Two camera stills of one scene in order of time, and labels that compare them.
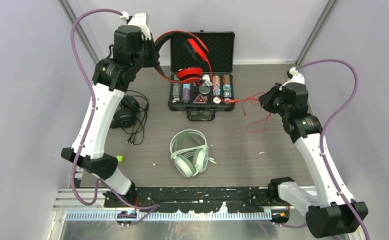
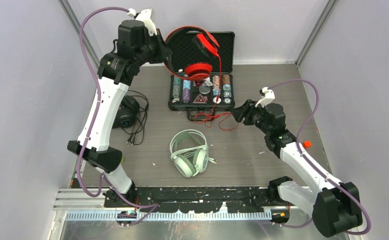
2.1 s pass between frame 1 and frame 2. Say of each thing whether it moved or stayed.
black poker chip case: stayed
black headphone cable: stayed
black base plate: stayed
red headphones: moved
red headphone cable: moved
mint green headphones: stayed
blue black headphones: stayed
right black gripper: moved
